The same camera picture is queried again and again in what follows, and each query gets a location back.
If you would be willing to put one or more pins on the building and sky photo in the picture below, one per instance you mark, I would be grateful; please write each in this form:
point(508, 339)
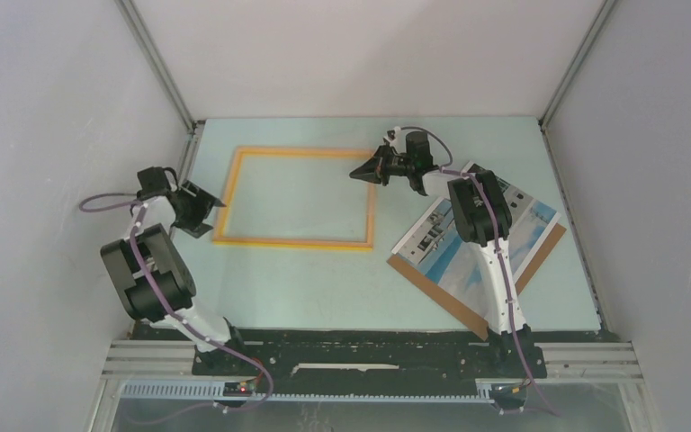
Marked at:
point(523, 208)

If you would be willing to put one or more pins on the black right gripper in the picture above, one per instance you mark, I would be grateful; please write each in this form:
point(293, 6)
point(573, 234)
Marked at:
point(376, 168)

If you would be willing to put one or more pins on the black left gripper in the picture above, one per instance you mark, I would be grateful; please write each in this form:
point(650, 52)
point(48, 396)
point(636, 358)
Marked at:
point(201, 202)

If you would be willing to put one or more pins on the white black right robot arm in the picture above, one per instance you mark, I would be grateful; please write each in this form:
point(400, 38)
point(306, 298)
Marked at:
point(480, 213)

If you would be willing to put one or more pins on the brown cardboard backing board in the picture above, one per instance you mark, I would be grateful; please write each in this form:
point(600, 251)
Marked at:
point(446, 269)

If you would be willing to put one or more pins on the aluminium corner post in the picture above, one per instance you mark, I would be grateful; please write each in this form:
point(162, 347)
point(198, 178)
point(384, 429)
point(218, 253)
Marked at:
point(148, 46)
point(589, 40)

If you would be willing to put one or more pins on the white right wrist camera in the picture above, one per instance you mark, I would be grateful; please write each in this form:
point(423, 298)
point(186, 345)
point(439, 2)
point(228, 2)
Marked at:
point(392, 136)

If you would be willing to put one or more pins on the right aluminium corner post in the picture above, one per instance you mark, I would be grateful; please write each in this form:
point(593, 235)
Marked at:
point(589, 40)

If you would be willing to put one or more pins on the left aluminium corner post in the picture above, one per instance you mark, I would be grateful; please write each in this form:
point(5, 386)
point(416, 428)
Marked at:
point(148, 46)

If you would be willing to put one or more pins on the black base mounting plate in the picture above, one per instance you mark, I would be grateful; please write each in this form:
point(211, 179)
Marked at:
point(365, 363)

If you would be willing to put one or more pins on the small electronics board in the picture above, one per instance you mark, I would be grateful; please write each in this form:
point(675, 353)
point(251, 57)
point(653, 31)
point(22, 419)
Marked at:
point(239, 389)

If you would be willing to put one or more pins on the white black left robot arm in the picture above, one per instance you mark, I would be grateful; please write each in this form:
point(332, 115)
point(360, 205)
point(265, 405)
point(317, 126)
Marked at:
point(150, 276)

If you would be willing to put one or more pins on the aluminium rail front frame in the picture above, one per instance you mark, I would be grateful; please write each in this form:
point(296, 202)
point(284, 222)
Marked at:
point(160, 365)

